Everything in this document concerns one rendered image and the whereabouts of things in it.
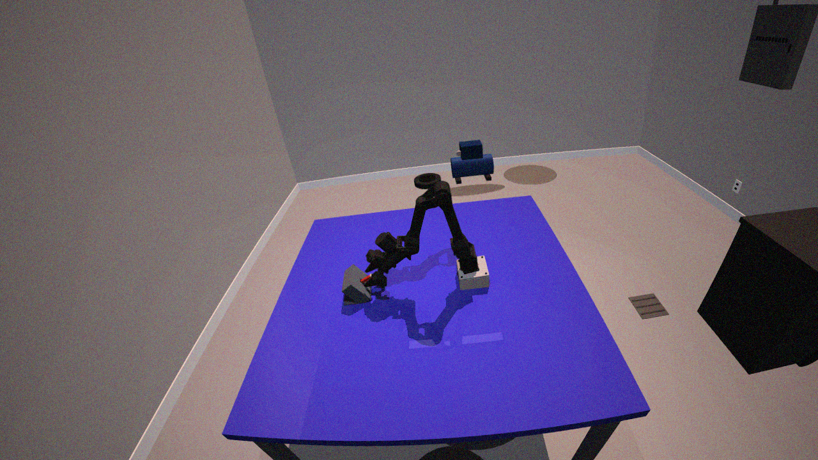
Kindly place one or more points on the grey sloped panel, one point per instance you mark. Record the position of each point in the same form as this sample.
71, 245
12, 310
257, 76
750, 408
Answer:
354, 290

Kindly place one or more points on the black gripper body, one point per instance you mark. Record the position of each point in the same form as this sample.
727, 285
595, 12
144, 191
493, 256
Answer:
378, 276

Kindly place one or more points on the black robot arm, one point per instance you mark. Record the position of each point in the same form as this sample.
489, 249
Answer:
437, 195

